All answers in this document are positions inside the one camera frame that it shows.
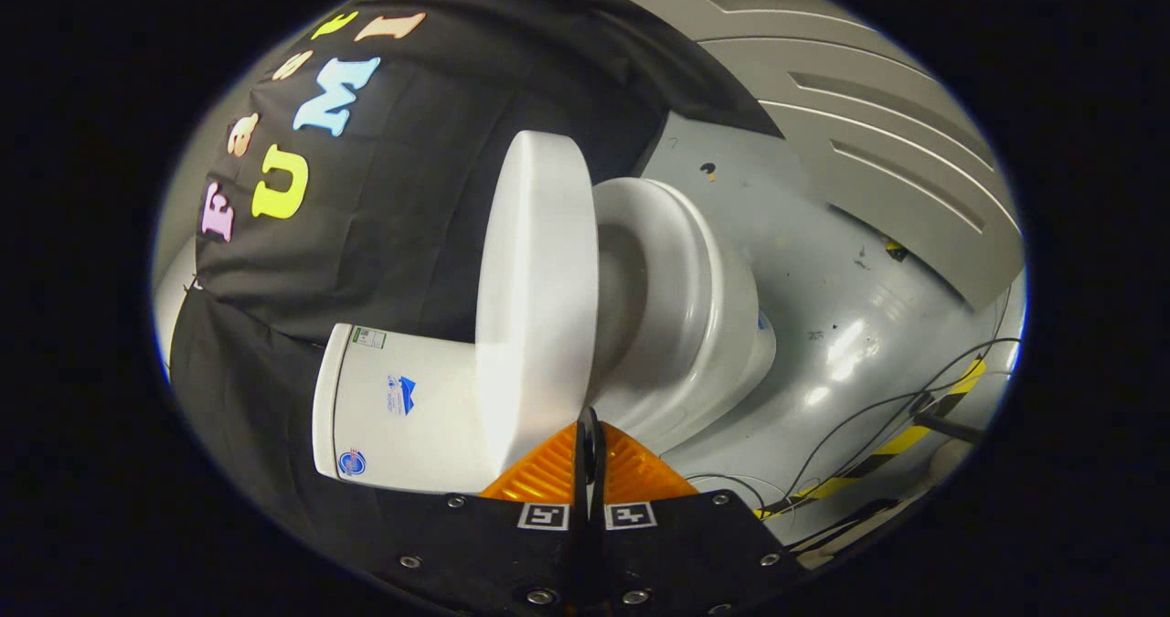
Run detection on white cabinet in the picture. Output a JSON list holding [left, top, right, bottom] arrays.
[[599, 0, 1026, 313]]

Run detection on black cable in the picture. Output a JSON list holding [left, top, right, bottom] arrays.
[[686, 336, 1026, 554]]

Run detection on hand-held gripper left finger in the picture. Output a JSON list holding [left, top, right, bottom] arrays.
[[361, 407, 595, 617]]

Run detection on white ceramic toilet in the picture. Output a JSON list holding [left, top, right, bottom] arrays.
[[313, 176, 779, 495]]

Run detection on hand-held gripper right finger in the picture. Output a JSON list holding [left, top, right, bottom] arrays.
[[590, 407, 807, 617]]

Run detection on yellow black floor tape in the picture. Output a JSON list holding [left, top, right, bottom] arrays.
[[755, 357, 990, 520]]

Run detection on white toilet lid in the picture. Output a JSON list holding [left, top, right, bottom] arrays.
[[474, 130, 601, 483]]

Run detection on black backdrop cloth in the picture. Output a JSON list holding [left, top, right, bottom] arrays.
[[167, 0, 780, 590]]

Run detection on white toilet seat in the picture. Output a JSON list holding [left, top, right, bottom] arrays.
[[592, 178, 739, 437]]

